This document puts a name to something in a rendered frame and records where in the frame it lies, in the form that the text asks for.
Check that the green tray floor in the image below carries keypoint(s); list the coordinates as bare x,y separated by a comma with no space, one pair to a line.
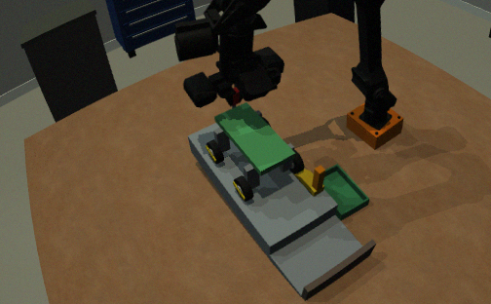
341,191

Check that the green trolley with black wheels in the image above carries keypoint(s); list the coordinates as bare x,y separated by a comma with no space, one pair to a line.
258,142

